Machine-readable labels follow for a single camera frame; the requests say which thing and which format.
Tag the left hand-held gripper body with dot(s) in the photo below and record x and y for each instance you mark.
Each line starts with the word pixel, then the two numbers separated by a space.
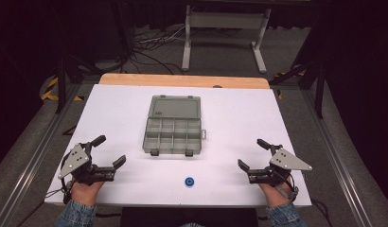
pixel 76 160

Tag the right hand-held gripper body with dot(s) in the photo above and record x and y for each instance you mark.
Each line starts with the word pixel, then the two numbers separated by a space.
pixel 281 164

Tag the grey clear compartment box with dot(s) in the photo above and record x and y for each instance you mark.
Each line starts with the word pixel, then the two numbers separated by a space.
pixel 174 126

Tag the person's right hand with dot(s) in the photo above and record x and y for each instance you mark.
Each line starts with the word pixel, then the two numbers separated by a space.
pixel 274 195

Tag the person's left hand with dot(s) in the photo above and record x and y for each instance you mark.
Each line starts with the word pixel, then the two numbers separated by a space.
pixel 86 192

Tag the white board sheet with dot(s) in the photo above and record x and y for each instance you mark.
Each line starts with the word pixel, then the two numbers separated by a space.
pixel 126 110

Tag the yellow black hazard tape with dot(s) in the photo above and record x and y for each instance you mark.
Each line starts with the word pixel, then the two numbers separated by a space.
pixel 50 91

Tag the black tripod stand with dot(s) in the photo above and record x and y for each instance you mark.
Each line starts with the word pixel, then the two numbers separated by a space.
pixel 318 85
pixel 63 78

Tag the person's dark lap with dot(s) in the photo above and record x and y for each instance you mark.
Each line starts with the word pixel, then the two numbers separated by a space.
pixel 189 217

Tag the white metal stand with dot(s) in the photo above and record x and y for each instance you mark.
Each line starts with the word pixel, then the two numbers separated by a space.
pixel 226 20

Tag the aluminium floor rail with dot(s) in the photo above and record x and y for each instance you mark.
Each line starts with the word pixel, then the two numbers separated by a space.
pixel 31 164
pixel 337 164

